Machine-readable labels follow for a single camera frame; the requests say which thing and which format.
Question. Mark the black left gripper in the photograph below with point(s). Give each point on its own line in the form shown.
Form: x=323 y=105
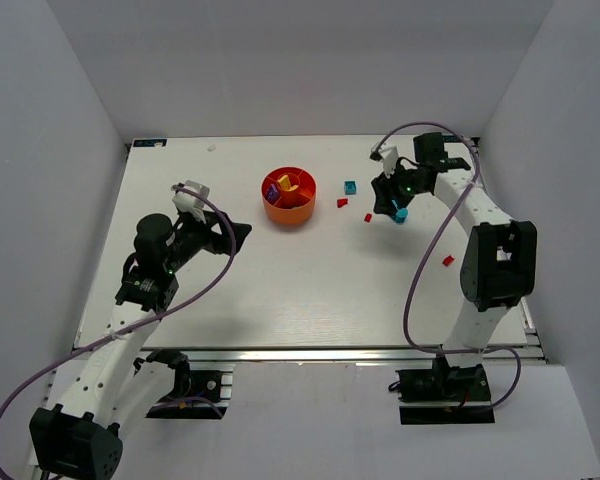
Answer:
x=212 y=232

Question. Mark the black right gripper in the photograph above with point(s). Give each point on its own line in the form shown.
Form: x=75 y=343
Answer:
x=389 y=191

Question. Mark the teal rounded lego brick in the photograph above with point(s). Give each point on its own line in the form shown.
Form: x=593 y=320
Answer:
x=400 y=214

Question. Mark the teal square lego brick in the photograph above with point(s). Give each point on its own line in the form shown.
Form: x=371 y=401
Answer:
x=350 y=187

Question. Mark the purple 2x2 lego brick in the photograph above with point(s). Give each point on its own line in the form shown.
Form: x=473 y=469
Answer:
x=272 y=194

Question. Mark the yellow 2x3 lego brick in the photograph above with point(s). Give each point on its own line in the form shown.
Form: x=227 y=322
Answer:
x=287 y=183

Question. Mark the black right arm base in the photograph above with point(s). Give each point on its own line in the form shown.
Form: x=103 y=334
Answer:
x=443 y=395

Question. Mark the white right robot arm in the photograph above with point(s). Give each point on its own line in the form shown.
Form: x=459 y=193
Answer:
x=499 y=263

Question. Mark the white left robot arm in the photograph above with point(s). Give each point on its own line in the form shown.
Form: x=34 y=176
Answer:
x=82 y=435

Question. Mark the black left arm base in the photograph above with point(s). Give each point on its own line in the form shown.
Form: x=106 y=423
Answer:
x=196 y=393

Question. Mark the orange round divided container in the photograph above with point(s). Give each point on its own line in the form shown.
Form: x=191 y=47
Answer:
x=295 y=208

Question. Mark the blue label top left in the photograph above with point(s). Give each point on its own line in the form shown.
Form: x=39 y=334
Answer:
x=149 y=143

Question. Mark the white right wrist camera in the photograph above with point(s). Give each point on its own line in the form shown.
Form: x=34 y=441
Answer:
x=387 y=155

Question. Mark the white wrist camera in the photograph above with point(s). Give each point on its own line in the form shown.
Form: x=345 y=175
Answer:
x=387 y=155
x=187 y=203

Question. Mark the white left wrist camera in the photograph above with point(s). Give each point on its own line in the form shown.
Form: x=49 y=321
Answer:
x=187 y=203

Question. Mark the aluminium front table rail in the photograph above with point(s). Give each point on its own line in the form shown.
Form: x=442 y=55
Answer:
x=305 y=355

